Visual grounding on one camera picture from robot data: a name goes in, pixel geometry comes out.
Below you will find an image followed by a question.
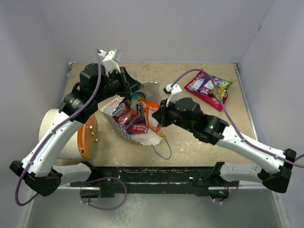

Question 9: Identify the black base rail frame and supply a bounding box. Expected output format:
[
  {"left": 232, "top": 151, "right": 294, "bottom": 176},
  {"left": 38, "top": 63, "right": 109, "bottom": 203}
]
[{"left": 71, "top": 166, "right": 238, "bottom": 198}]

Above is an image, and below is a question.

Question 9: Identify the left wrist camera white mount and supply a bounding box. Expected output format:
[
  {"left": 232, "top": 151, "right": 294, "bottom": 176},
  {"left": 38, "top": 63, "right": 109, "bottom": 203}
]
[{"left": 98, "top": 48, "right": 122, "bottom": 73}]

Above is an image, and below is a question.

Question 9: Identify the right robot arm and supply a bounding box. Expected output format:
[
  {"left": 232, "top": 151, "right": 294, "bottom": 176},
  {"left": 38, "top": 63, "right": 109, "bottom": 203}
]
[{"left": 152, "top": 97, "right": 296, "bottom": 193}]

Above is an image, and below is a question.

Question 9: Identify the purple pink candy packet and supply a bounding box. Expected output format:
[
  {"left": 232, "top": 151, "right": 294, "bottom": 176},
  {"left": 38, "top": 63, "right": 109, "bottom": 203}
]
[{"left": 111, "top": 101, "right": 140, "bottom": 131}]

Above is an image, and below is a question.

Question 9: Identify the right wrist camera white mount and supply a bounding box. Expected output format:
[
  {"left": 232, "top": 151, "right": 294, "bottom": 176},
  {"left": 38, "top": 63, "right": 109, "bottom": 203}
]
[{"left": 163, "top": 84, "right": 182, "bottom": 107}]

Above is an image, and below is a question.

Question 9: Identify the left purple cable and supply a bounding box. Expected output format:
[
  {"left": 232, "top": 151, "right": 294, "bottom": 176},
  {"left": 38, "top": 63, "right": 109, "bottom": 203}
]
[{"left": 14, "top": 48, "right": 103, "bottom": 207}]

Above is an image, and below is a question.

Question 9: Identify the green yellow candy packet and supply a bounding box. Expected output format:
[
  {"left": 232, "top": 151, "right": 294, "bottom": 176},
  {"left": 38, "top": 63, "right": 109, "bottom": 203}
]
[{"left": 209, "top": 76, "right": 233, "bottom": 101}]

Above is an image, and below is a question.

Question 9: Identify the aluminium table frame rail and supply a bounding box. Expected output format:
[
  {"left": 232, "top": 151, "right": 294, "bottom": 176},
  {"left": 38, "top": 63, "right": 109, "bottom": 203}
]
[{"left": 233, "top": 63, "right": 258, "bottom": 141}]

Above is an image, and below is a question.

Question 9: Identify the blue snack packet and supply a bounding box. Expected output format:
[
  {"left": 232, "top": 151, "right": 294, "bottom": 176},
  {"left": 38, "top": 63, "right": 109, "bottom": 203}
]
[{"left": 130, "top": 92, "right": 146, "bottom": 117}]

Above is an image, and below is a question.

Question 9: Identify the blue checkered paper bag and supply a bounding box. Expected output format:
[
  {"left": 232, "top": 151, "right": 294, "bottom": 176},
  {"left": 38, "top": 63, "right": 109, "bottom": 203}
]
[{"left": 100, "top": 81, "right": 172, "bottom": 160}]

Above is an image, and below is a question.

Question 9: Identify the pink cookie snack packet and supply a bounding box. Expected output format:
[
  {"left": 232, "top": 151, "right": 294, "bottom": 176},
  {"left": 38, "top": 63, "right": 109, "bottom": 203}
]
[{"left": 184, "top": 69, "right": 233, "bottom": 112}]

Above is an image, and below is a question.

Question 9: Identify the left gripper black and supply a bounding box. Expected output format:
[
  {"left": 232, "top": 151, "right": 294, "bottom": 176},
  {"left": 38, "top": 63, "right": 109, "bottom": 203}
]
[{"left": 95, "top": 67, "right": 143, "bottom": 104}]

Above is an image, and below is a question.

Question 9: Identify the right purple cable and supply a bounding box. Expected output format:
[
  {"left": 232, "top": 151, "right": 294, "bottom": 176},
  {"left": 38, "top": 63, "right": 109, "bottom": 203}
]
[{"left": 171, "top": 68, "right": 304, "bottom": 168}]

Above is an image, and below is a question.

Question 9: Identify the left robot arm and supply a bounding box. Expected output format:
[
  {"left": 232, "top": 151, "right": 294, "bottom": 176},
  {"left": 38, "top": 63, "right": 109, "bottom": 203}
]
[{"left": 9, "top": 63, "right": 143, "bottom": 197}]

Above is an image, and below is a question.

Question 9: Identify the orange snack packet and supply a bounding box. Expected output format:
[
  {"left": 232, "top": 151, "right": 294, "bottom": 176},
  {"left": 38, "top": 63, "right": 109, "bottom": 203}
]
[{"left": 139, "top": 97, "right": 166, "bottom": 138}]

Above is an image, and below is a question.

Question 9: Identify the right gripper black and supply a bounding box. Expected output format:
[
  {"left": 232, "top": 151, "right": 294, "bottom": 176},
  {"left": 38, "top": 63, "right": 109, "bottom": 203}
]
[{"left": 152, "top": 97, "right": 195, "bottom": 133}]

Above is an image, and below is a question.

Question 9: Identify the purple white snack packet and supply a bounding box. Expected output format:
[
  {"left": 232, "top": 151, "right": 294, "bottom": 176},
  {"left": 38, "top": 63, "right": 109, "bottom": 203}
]
[{"left": 186, "top": 75, "right": 214, "bottom": 95}]

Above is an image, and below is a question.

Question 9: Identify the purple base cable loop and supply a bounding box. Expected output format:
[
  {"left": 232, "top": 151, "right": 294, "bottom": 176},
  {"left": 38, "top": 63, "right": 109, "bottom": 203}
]
[{"left": 79, "top": 176, "right": 128, "bottom": 211}]

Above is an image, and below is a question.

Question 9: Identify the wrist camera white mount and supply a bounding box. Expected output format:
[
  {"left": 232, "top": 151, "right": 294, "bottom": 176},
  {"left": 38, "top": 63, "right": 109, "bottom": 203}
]
[
  {"left": 163, "top": 84, "right": 182, "bottom": 107},
  {"left": 98, "top": 48, "right": 122, "bottom": 73}
]

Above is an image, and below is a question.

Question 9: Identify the white cylinder orange lid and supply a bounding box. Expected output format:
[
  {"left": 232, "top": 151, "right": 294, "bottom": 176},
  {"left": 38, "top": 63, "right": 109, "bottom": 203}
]
[{"left": 39, "top": 109, "right": 98, "bottom": 160}]

